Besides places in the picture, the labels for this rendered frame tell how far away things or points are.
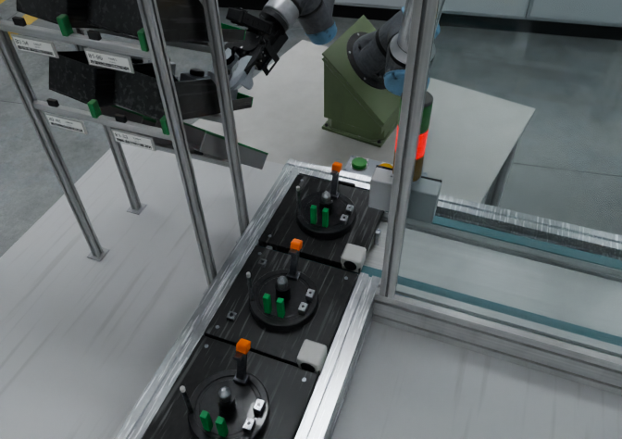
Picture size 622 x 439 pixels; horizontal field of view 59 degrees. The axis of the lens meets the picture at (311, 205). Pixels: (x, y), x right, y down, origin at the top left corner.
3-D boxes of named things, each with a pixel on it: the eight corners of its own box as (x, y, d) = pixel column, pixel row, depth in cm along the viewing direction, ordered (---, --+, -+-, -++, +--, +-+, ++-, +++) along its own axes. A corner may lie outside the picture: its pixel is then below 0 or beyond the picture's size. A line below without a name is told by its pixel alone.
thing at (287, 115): (303, 46, 214) (302, 39, 212) (533, 115, 179) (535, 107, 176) (181, 141, 172) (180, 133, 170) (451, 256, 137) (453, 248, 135)
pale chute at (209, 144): (220, 153, 143) (226, 137, 142) (262, 169, 138) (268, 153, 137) (151, 132, 117) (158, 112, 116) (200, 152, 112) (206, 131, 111)
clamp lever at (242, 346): (238, 371, 97) (241, 337, 94) (248, 375, 97) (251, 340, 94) (229, 384, 94) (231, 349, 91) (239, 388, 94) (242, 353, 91)
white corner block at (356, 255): (346, 254, 122) (346, 242, 120) (366, 258, 121) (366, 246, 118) (340, 269, 119) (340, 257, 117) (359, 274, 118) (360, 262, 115)
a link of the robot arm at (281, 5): (292, -4, 121) (265, -10, 125) (279, 12, 120) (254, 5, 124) (304, 20, 127) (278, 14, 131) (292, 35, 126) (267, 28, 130)
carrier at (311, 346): (255, 250, 124) (250, 211, 115) (357, 279, 117) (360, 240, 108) (205, 338, 108) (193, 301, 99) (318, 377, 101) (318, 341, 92)
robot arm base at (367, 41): (370, 31, 167) (392, 13, 160) (398, 72, 169) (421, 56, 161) (343, 47, 158) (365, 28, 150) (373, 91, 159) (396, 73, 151)
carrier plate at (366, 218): (297, 179, 140) (297, 173, 139) (388, 201, 134) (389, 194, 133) (258, 245, 125) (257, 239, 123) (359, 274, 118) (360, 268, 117)
